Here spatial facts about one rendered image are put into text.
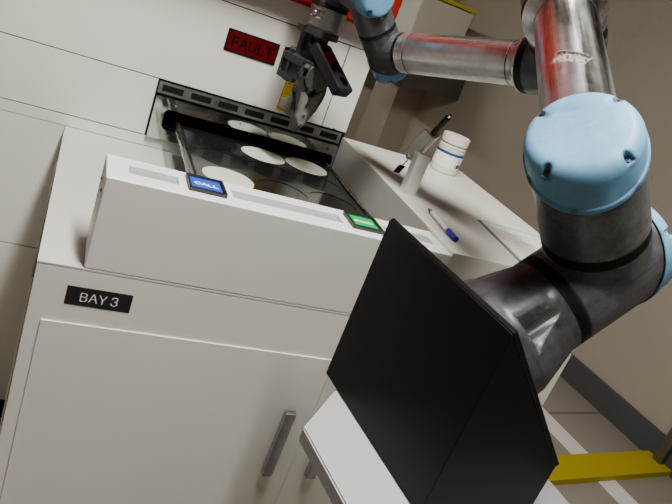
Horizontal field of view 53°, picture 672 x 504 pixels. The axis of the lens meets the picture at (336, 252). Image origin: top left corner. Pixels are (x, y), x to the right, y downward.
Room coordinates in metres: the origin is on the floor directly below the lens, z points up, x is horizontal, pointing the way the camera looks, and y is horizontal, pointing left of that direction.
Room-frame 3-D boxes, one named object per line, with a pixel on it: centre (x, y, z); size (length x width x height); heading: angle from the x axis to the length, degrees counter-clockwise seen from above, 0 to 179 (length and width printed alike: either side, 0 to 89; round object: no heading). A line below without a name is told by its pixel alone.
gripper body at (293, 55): (1.41, 0.19, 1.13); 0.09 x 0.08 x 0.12; 58
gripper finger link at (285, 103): (1.39, 0.20, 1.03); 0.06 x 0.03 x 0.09; 58
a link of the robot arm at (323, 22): (1.40, 0.19, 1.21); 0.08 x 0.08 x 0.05
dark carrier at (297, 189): (1.33, 0.19, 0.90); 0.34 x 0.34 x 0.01; 25
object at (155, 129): (1.52, 0.29, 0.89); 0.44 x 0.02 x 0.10; 115
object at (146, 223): (0.98, 0.09, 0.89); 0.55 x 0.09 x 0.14; 115
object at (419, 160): (1.34, -0.08, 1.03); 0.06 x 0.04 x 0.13; 25
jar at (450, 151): (1.68, -0.17, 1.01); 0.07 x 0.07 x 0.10
